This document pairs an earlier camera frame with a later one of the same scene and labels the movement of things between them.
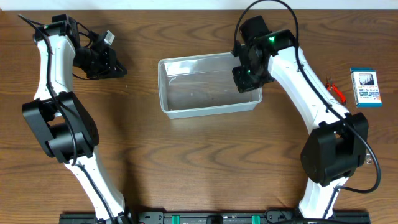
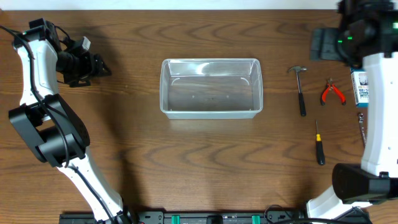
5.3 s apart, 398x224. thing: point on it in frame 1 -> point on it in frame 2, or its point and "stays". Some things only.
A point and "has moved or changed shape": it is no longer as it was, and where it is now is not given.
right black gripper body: (244, 81) -> (325, 43)
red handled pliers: (330, 86) stays
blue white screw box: (365, 88) stays
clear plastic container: (202, 84) has moved or changed shape
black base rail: (216, 218) stays
